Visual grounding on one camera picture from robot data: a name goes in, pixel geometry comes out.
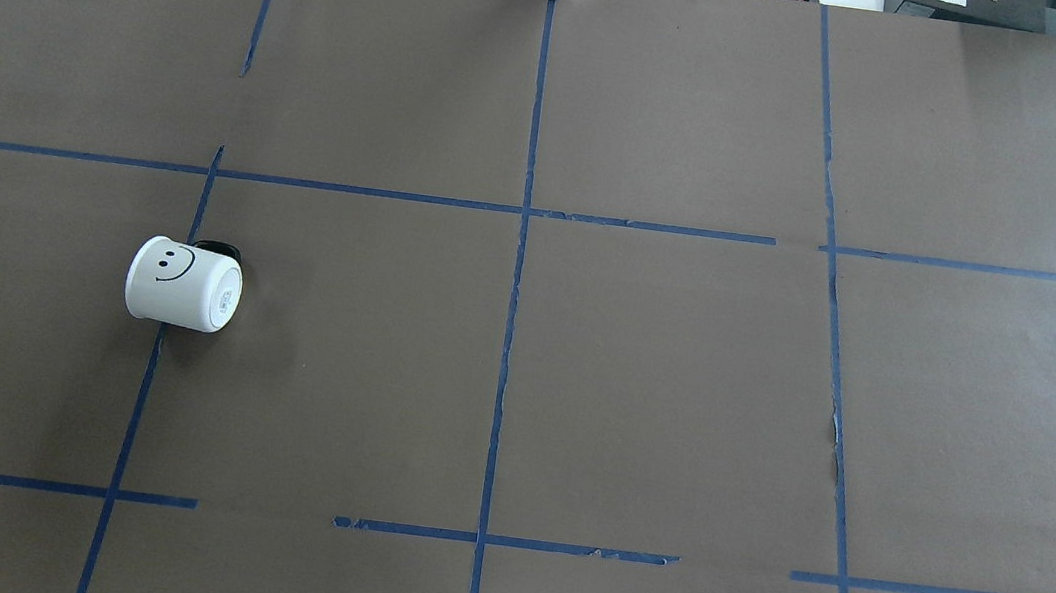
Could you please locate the white smiley face mug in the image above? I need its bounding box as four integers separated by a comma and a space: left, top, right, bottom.
122, 236, 244, 334

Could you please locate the black box with label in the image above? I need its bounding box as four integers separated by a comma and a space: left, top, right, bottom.
882, 0, 1056, 36

